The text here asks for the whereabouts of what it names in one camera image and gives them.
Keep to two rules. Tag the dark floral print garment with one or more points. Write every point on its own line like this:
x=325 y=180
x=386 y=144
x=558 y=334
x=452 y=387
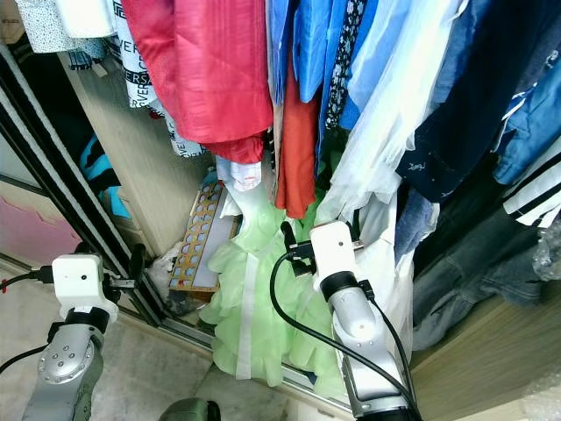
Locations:
x=346 y=53

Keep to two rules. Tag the blue denim jeans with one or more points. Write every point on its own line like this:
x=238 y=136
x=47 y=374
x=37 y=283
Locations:
x=456 y=281

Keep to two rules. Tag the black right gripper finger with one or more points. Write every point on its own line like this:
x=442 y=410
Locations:
x=288 y=237

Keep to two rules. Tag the bright blue shirt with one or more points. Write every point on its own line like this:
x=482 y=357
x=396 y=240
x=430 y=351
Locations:
x=311 y=44

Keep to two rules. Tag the plain white garment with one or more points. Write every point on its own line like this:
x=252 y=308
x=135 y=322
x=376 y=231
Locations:
x=86 y=17

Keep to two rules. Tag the black wardrobe door frame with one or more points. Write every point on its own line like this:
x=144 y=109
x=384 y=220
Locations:
x=57 y=149

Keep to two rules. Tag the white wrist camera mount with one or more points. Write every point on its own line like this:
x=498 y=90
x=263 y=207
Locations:
x=77 y=281
x=333 y=247

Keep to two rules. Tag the wooden wardrobe ledge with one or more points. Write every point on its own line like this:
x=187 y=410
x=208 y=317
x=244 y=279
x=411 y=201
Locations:
x=482 y=360

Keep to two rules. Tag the wooden wardrobe partition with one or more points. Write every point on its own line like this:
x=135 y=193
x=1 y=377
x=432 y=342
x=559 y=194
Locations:
x=140 y=175

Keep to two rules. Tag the white sheer garment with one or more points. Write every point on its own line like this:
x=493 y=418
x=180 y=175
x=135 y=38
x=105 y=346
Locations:
x=386 y=123

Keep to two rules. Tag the tan hanging garment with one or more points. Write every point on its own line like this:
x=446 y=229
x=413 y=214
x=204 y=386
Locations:
x=10 y=22

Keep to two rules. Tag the orange hanging garment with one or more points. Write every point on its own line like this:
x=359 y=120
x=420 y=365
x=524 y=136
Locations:
x=296 y=149

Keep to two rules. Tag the blue denim shirt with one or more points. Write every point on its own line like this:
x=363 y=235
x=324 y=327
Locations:
x=535 y=123

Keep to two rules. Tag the black white lettered garment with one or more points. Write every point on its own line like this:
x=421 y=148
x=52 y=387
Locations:
x=136 y=70

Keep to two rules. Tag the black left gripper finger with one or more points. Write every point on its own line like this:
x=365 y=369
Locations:
x=138 y=263

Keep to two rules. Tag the light blue shirt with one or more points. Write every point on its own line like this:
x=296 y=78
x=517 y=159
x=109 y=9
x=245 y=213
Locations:
x=381 y=53

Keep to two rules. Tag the black white striped garment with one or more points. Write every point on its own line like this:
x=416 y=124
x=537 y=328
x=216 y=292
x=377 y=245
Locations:
x=535 y=197

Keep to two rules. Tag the light green frilly dress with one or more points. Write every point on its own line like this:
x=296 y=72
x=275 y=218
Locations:
x=241 y=298

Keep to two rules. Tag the small white pink garment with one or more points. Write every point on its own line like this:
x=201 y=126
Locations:
x=244 y=180

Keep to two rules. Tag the white dotted shirt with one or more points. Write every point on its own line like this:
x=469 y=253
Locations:
x=44 y=26

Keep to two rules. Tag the blue black striped cloth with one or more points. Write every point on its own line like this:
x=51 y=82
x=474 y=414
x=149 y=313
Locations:
x=95 y=162

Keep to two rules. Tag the pink grey sliding door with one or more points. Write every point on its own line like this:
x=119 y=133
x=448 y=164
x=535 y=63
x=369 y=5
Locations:
x=22 y=232

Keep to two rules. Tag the grey robot left leg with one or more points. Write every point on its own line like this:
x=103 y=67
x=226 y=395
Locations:
x=189 y=412

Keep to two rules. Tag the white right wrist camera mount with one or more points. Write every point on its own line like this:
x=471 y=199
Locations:
x=333 y=247

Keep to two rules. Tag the navy garment with logo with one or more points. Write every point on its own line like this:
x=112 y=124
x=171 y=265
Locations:
x=465 y=114

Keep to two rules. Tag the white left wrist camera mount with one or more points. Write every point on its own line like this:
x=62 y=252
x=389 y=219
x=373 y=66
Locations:
x=77 y=281

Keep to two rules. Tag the red hanging garment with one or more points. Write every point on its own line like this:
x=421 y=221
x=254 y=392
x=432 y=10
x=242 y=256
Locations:
x=202 y=70

